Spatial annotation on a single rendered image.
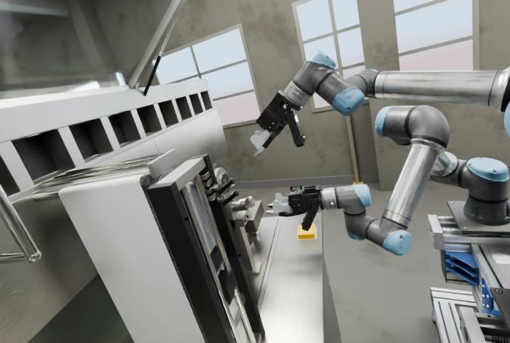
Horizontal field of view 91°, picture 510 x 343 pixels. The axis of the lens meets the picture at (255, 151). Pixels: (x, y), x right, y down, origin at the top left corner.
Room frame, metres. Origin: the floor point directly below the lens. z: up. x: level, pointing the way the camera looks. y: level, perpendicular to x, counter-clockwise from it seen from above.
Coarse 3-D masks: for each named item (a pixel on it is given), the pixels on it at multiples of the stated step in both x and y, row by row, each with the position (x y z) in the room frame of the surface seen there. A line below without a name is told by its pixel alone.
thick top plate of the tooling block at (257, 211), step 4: (260, 200) 1.08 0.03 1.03; (256, 204) 1.06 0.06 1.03; (260, 204) 1.06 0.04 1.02; (252, 208) 1.03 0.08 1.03; (256, 208) 1.02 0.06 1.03; (260, 208) 1.05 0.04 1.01; (252, 212) 0.99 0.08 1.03; (256, 212) 0.98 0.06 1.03; (260, 212) 1.03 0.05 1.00; (252, 216) 0.96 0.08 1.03; (256, 216) 0.97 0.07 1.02; (260, 216) 1.02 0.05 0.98; (248, 220) 0.94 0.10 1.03; (252, 220) 0.93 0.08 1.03; (256, 220) 0.96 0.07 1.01; (260, 220) 1.01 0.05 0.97; (248, 224) 0.94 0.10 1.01; (252, 224) 0.93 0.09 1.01; (256, 224) 0.95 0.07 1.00; (248, 228) 0.94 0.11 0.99; (252, 228) 0.94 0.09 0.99; (256, 228) 0.93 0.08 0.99; (248, 232) 0.94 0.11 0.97
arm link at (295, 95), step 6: (294, 84) 0.79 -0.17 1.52; (288, 90) 0.74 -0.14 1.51; (294, 90) 0.73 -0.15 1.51; (300, 90) 0.72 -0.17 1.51; (288, 96) 0.73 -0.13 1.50; (294, 96) 0.73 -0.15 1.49; (300, 96) 0.73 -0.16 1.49; (306, 96) 0.73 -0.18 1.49; (294, 102) 0.73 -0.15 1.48; (300, 102) 0.73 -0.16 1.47; (306, 102) 0.74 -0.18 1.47
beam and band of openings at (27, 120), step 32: (96, 96) 0.91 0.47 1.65; (128, 96) 1.05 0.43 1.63; (160, 96) 1.25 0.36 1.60; (192, 96) 1.63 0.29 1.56; (0, 128) 0.63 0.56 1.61; (32, 128) 0.69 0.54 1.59; (64, 128) 0.77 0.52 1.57; (96, 128) 0.90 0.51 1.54; (128, 128) 1.05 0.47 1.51; (160, 128) 1.18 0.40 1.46; (0, 160) 0.61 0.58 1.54; (32, 160) 0.72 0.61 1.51; (64, 160) 0.76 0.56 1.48; (96, 160) 0.82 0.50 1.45; (32, 192) 0.62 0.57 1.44
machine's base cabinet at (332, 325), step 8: (328, 280) 1.01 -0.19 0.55; (328, 288) 0.95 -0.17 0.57; (328, 296) 0.90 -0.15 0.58; (328, 304) 0.85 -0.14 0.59; (328, 312) 0.81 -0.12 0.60; (328, 320) 0.77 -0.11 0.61; (336, 320) 1.00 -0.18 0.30; (328, 328) 0.73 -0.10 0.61; (336, 328) 0.95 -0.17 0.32; (328, 336) 0.70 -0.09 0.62; (336, 336) 0.89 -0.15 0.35
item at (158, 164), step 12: (144, 156) 0.63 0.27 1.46; (156, 156) 0.61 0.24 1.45; (168, 156) 0.59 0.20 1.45; (84, 168) 0.69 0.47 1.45; (96, 168) 0.63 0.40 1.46; (108, 168) 0.62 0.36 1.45; (120, 168) 0.56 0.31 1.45; (132, 168) 0.55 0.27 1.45; (144, 168) 0.54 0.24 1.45; (156, 168) 0.53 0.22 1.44; (168, 168) 0.57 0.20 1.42; (60, 180) 0.62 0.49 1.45; (72, 180) 0.61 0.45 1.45; (84, 180) 0.60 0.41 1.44; (96, 180) 0.59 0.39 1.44
